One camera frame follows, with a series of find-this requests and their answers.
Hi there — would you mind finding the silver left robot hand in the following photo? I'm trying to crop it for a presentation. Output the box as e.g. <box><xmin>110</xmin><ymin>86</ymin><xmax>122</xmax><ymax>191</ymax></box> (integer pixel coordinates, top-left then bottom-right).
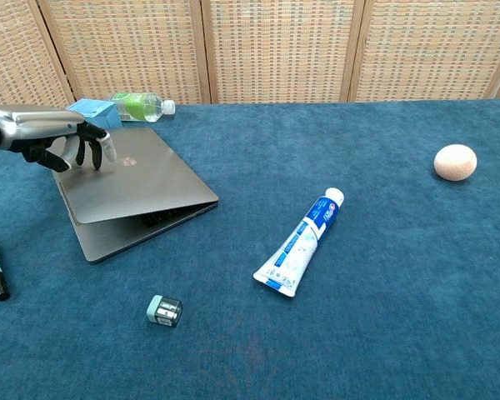
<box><xmin>0</xmin><ymin>105</ymin><xmax>118</xmax><ymax>173</ymax></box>

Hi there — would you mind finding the grey laptop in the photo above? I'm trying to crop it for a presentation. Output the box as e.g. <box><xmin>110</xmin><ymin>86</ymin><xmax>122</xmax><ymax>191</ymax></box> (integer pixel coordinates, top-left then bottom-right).
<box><xmin>51</xmin><ymin>126</ymin><xmax>220</xmax><ymax>264</ymax></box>

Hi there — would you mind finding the light blue cardboard box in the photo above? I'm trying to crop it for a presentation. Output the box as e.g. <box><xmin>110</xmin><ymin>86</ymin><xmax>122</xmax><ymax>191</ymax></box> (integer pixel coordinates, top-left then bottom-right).
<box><xmin>65</xmin><ymin>98</ymin><xmax>123</xmax><ymax>131</ymax></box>

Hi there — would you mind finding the clear bottle with green label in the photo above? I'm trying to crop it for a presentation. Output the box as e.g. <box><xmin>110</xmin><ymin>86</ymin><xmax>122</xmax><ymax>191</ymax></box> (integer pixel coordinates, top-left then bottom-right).
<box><xmin>109</xmin><ymin>92</ymin><xmax>177</xmax><ymax>123</ymax></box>

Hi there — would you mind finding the small green pencil sharpener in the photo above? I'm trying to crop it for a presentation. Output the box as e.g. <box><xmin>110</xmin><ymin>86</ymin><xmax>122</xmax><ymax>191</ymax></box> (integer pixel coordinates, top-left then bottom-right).
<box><xmin>146</xmin><ymin>294</ymin><xmax>184</xmax><ymax>328</ymax></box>

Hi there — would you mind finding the woven rattan folding screen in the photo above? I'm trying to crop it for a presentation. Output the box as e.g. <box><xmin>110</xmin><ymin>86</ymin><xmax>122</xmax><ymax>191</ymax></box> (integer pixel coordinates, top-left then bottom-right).
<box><xmin>0</xmin><ymin>0</ymin><xmax>500</xmax><ymax>110</ymax></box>

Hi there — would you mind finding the white and blue toothpaste tube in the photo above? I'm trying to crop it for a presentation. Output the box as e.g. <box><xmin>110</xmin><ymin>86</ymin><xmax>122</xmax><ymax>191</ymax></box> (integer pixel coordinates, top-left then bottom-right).
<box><xmin>252</xmin><ymin>187</ymin><xmax>345</xmax><ymax>298</ymax></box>

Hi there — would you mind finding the blue tablecloth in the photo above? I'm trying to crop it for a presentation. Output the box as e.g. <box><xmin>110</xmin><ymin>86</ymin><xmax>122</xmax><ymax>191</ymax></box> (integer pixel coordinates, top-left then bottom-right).
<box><xmin>0</xmin><ymin>97</ymin><xmax>500</xmax><ymax>400</ymax></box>

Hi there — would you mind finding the beige egg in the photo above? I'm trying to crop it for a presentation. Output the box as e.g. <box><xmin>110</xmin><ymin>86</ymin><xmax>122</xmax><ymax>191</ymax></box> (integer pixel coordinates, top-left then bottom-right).
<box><xmin>433</xmin><ymin>143</ymin><xmax>478</xmax><ymax>182</ymax></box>

